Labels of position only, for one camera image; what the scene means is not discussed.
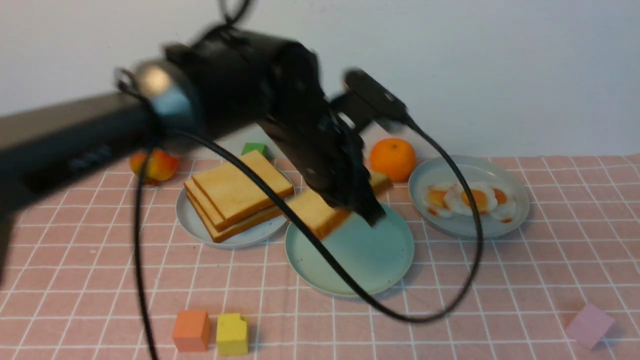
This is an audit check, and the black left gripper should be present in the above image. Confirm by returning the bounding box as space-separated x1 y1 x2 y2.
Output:
165 26 386 227

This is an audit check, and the sandwich toast slice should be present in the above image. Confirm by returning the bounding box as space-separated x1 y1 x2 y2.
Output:
285 170 393 241
192 150 295 227

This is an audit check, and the fried egg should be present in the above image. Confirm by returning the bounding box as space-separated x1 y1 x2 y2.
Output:
443 181 499 217
490 184 518 224
422 182 455 219

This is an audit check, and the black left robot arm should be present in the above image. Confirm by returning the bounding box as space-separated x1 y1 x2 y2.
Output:
0 25 406 264

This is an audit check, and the orange fruit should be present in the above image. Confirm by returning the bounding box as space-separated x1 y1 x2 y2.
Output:
369 137 418 183

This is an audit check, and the mint green center plate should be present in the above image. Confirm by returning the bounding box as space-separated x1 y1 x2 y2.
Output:
285 203 415 297

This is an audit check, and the grey egg plate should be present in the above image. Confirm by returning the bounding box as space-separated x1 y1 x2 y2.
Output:
408 155 530 239

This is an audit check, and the green foam cube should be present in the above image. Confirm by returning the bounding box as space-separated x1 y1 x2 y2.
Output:
241 142 271 160

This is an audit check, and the bottom stack toast slice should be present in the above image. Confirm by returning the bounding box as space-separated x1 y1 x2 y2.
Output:
176 189 286 249

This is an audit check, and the stack toast slice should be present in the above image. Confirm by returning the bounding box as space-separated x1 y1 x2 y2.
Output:
176 189 286 249
183 178 282 243

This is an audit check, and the middle stack toast slice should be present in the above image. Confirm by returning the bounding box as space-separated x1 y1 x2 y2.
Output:
183 178 282 243

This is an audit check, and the grey bread plate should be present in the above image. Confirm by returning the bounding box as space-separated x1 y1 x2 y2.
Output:
175 162 286 249

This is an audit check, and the yellow foam cube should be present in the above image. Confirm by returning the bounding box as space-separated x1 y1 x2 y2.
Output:
215 313 249 357

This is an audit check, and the red pomegranate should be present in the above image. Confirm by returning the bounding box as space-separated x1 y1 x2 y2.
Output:
128 149 180 187

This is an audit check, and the orange foam cube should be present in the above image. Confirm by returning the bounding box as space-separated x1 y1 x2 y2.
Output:
172 310 212 353

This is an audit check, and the pink checkered tablecloth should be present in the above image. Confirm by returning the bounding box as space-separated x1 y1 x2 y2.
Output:
0 154 640 360

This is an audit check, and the pink foam cube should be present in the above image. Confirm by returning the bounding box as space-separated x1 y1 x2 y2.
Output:
565 303 615 350

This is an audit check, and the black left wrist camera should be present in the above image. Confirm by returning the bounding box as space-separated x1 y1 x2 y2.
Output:
330 68 412 133

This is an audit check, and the black left camera cable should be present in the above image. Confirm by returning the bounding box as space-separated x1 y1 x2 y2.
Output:
132 117 485 360

